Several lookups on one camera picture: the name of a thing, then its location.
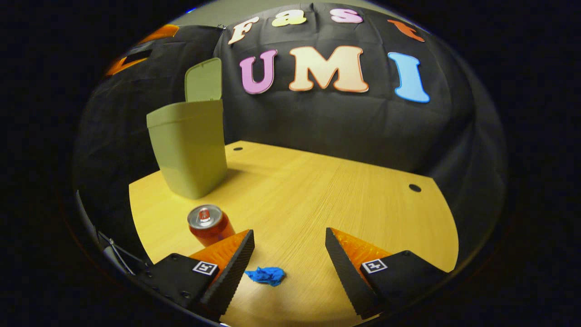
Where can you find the wooden desktop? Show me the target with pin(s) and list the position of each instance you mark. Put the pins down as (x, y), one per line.
(317, 204)

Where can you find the blue paper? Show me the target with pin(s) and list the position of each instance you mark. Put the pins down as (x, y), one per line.
(267, 275)

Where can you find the black backdrop cloth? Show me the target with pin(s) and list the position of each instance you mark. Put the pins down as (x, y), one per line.
(327, 122)

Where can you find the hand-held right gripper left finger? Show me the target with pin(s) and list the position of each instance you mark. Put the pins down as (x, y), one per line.
(231, 272)

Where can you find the green desktop garbage bin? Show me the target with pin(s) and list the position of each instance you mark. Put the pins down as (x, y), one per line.
(190, 150)

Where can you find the red pop can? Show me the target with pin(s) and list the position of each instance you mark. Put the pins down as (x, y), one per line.
(213, 232)

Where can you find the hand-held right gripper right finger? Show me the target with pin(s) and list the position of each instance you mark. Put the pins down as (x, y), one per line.
(345, 277)

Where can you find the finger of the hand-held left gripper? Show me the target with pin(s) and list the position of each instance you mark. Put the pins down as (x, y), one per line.
(160, 34)
(127, 62)

